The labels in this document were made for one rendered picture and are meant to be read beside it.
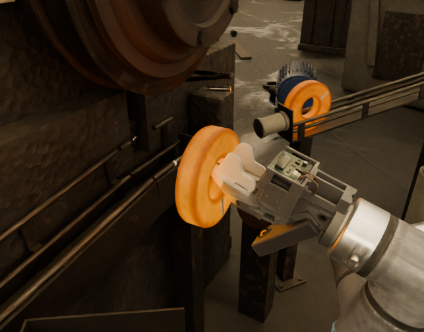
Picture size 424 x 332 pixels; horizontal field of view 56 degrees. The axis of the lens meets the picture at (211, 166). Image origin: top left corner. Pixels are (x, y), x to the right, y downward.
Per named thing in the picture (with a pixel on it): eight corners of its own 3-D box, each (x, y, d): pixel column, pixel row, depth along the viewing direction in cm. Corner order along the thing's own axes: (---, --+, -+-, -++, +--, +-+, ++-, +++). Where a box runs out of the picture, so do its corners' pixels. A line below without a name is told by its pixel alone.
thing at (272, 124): (253, 134, 119) (252, 115, 116) (278, 125, 122) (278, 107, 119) (264, 141, 114) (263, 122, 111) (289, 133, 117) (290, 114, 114)
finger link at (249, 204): (234, 170, 58) (286, 199, 56) (231, 179, 59) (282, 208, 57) (219, 186, 55) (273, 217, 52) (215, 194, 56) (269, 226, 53)
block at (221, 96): (188, 171, 114) (184, 91, 102) (202, 160, 120) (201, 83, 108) (220, 181, 109) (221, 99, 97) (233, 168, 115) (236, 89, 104)
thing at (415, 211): (381, 296, 146) (418, 175, 120) (386, 275, 155) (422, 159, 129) (417, 309, 141) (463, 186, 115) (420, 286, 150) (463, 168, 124)
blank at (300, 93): (295, 137, 125) (302, 141, 123) (274, 105, 116) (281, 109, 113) (331, 104, 125) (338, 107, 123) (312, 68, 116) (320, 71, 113)
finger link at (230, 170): (212, 133, 57) (268, 163, 54) (204, 165, 61) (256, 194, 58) (201, 141, 55) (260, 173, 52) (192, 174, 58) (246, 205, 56)
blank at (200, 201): (167, 157, 52) (188, 163, 50) (221, 108, 63) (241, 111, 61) (181, 242, 60) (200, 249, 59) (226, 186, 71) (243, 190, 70)
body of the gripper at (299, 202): (283, 142, 56) (363, 183, 53) (264, 186, 61) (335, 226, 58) (261, 166, 50) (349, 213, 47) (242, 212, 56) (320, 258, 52)
